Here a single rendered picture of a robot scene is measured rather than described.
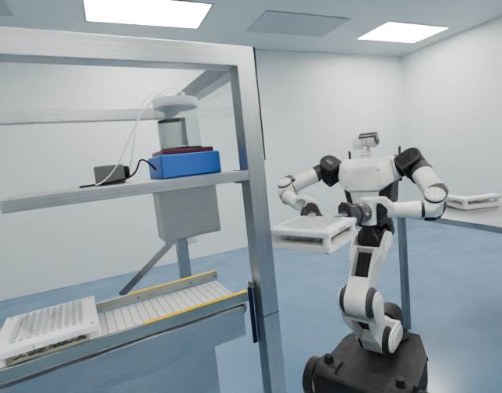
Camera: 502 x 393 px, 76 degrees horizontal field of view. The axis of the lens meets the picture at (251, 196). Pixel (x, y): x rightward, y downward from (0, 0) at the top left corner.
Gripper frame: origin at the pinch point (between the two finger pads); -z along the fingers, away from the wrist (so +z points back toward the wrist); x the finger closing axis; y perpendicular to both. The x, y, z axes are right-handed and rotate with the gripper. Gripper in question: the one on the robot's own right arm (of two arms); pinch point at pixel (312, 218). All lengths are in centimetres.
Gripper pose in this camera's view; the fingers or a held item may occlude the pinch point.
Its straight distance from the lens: 136.7
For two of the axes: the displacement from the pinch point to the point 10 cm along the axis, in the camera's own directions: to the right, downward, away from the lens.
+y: -9.9, 0.7, 1.2
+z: 1.1, -1.0, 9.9
